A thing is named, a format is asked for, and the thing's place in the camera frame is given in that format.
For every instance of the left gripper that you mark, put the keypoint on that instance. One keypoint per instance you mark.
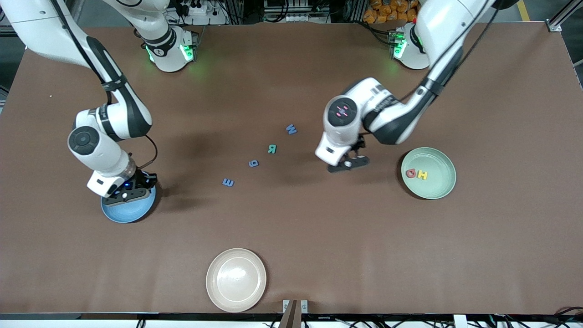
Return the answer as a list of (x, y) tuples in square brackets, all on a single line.
[(360, 144)]

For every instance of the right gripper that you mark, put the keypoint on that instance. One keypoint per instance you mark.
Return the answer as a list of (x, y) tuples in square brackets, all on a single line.
[(145, 180)]

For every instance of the red foam letter Q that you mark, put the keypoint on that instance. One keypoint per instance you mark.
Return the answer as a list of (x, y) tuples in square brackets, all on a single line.
[(408, 175)]

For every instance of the yellow foam letter H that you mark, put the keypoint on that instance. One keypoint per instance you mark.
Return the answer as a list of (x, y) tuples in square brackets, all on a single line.
[(422, 174)]

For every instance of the teal foam letter R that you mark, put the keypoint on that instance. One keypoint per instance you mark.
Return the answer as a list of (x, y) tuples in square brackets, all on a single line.
[(272, 149)]

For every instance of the blue foam letter g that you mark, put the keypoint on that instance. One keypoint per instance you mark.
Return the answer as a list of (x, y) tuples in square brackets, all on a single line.
[(253, 163)]

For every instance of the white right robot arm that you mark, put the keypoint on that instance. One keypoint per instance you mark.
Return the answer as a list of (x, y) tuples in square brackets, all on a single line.
[(41, 27)]

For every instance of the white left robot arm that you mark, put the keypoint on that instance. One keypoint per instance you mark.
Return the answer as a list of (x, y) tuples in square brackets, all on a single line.
[(437, 27)]

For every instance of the blue round plate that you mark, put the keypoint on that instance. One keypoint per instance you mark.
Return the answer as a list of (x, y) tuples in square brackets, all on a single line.
[(130, 212)]

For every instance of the blue foam letter W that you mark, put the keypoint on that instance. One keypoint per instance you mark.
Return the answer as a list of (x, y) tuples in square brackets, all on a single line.
[(291, 129)]

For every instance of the pale green round plate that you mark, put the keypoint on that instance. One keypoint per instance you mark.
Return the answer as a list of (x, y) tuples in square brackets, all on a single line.
[(437, 182)]

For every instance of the blue foam letter m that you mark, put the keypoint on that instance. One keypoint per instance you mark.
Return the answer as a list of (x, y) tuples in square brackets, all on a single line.
[(228, 182)]

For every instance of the brown table cover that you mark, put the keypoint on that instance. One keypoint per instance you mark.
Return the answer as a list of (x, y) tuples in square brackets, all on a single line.
[(319, 237)]

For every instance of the beige round plate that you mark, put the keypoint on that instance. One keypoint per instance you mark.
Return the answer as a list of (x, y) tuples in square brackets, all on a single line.
[(236, 280)]

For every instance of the orange packets pile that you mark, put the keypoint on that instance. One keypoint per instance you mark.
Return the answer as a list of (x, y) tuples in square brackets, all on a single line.
[(387, 11)]

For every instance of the grey electronics rack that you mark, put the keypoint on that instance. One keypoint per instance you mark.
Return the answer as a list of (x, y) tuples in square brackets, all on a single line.
[(296, 7)]

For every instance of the white power strip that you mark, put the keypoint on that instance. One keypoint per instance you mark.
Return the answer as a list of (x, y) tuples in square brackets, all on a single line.
[(200, 10)]

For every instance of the white plastic block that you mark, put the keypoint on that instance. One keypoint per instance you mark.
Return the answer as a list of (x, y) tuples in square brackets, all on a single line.
[(460, 321)]

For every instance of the metal bracket with brown post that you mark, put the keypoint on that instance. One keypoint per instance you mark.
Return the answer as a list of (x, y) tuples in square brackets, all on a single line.
[(295, 316)]

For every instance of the aluminium frame profile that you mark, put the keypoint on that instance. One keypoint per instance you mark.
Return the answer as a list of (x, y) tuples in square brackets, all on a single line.
[(554, 26)]

